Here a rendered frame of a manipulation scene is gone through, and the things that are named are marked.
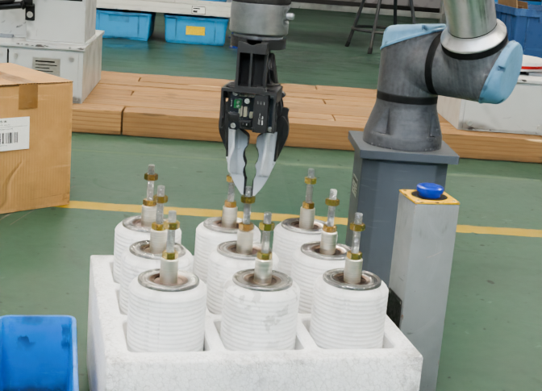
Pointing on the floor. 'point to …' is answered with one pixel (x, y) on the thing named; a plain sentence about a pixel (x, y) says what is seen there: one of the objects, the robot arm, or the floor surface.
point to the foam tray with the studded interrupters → (303, 375)
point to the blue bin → (38, 353)
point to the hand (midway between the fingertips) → (249, 184)
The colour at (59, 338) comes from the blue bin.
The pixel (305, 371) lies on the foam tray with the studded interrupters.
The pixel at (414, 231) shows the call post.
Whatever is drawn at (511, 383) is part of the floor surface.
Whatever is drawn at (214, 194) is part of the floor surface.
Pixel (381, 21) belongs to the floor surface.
